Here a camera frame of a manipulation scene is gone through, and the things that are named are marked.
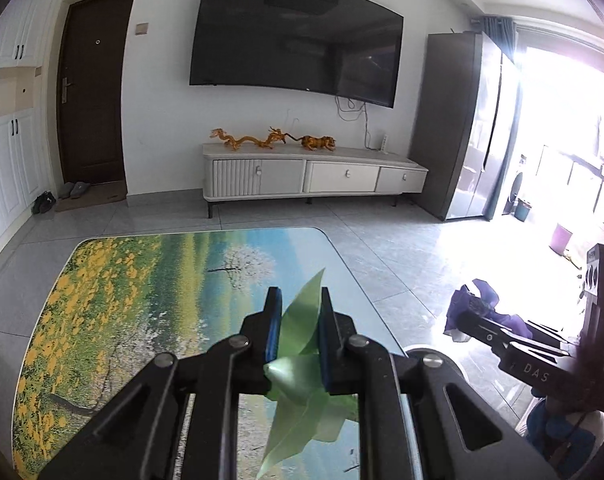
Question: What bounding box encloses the grey blue curtain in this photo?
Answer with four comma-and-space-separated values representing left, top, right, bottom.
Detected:
482, 16, 518, 61

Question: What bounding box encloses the purple plastic bin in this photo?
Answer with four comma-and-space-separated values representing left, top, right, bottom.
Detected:
549, 224, 573, 256

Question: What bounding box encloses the dark brown entrance door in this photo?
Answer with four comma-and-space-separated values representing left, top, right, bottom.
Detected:
56, 0, 139, 191

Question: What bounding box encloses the brown doormat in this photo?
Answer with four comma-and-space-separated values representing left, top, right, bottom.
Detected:
54, 182, 129, 213

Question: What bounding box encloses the landscape print coffee table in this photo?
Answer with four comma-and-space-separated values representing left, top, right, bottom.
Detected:
12, 226, 423, 480

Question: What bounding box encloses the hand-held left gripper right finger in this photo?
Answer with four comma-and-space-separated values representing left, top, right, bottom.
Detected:
318, 286, 557, 480

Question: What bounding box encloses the grey refrigerator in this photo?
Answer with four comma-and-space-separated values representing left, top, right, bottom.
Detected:
409, 32, 520, 222

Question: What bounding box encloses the black television cable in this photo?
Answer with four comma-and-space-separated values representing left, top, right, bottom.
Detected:
335, 94, 383, 151

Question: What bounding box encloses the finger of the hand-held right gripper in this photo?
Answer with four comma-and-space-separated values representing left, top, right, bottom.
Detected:
519, 319, 566, 337
453, 309, 566, 350

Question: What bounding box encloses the green plastic wrapper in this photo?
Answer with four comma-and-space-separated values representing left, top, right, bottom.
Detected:
259, 267, 360, 476

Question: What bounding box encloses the purple ribbon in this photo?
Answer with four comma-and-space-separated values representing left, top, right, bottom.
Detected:
444, 280, 532, 343

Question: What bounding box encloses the white wall cabinet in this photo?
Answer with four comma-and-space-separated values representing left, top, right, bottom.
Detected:
0, 0, 63, 261

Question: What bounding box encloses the person's right hand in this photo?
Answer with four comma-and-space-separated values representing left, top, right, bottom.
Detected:
526, 397, 604, 461

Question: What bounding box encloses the wall mounted black television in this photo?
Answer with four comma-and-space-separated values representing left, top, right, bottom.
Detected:
188, 0, 405, 108

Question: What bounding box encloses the white television cabinet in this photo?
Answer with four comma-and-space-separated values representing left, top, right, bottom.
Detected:
202, 141, 430, 219

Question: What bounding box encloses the orange dragon figurine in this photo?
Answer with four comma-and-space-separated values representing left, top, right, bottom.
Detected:
209, 128, 263, 151
254, 126, 297, 150

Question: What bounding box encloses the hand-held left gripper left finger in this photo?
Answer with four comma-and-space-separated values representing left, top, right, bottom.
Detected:
39, 286, 283, 480

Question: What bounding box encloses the pair of black shoes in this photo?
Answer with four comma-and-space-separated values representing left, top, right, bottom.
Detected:
32, 191, 57, 215

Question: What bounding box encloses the orange tiger figurine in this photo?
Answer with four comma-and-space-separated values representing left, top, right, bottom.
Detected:
299, 135, 339, 153

